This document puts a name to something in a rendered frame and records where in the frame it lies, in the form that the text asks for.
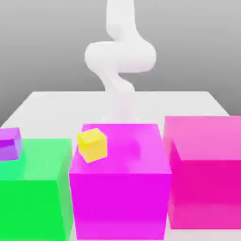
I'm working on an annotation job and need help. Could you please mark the large pink box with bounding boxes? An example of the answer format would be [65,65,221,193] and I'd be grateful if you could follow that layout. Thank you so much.
[162,115,241,230]

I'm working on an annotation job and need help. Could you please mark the large green box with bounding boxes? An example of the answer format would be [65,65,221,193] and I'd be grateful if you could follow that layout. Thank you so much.
[0,138,74,241]

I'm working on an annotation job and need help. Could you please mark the large magenta box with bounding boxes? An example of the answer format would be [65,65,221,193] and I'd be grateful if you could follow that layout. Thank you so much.
[68,123,172,241]

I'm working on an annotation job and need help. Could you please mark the small yellow cube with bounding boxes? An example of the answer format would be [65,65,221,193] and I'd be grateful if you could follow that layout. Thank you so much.
[77,128,108,164]

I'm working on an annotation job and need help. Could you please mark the small purple cube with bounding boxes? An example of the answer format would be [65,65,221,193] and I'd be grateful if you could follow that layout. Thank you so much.
[0,127,23,162]

